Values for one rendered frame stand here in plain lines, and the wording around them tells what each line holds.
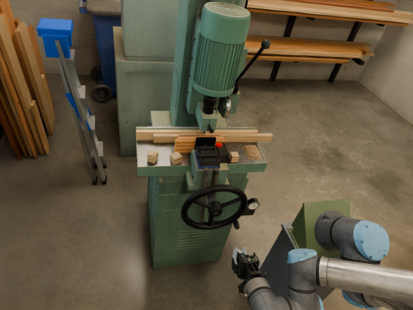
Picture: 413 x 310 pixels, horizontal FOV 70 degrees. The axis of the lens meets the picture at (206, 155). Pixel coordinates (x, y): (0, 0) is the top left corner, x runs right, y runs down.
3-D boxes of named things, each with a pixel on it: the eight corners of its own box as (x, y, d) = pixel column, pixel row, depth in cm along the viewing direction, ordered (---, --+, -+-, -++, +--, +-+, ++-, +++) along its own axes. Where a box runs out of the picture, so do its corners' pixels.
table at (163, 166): (137, 193, 120) (137, 183, 116) (135, 145, 142) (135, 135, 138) (271, 186, 136) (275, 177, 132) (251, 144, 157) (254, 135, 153)
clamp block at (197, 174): (192, 186, 124) (195, 171, 118) (187, 163, 134) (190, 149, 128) (225, 184, 128) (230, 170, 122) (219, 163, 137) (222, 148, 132)
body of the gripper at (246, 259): (254, 250, 113) (267, 273, 102) (251, 267, 116) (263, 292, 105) (235, 252, 111) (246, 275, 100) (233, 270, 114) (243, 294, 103)
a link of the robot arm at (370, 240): (359, 216, 136) (392, 222, 119) (360, 253, 135) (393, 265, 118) (330, 216, 132) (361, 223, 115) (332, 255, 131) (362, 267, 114)
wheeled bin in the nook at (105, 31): (90, 105, 302) (78, 4, 239) (88, 80, 339) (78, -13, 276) (152, 103, 323) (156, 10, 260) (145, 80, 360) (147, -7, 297)
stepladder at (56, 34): (87, 187, 225) (33, 31, 145) (88, 164, 243) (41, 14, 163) (109, 184, 229) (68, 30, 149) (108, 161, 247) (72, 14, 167)
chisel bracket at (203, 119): (200, 133, 133) (202, 118, 127) (194, 115, 143) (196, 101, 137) (215, 133, 135) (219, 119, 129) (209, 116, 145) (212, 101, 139)
